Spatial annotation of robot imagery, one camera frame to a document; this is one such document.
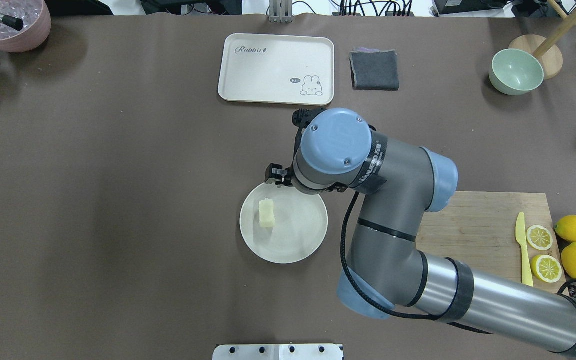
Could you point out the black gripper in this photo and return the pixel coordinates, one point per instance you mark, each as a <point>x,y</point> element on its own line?
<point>276,175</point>

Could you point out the cream round plate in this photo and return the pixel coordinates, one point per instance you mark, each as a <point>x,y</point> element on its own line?
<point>301,222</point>

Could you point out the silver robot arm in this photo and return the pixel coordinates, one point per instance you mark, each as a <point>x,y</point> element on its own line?
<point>384,274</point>

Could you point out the cream rectangular tray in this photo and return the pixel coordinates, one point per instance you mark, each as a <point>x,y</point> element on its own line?
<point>277,69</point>

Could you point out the grey folded cloth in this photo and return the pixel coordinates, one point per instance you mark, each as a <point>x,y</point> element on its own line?
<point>374,70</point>

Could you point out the wooden cutting board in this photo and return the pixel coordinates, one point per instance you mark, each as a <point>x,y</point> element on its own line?
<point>478,228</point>

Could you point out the yellow plastic knife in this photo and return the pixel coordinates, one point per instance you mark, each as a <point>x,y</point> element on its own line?
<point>522,241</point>

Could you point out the mint green bowl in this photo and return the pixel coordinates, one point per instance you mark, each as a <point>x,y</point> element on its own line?
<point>515,72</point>

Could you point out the lemon half slice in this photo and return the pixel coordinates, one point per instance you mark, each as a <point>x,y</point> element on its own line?
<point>546,268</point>
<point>540,238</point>

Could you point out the pink bowl of ice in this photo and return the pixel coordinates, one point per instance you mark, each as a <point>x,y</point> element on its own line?
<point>37,19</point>

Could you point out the wooden cup tree stand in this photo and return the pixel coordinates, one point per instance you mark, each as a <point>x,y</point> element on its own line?
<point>545,50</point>

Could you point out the aluminium frame post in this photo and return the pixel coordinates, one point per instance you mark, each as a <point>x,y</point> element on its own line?
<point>280,12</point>

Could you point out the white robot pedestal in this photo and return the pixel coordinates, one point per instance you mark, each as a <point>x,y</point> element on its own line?
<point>286,351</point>

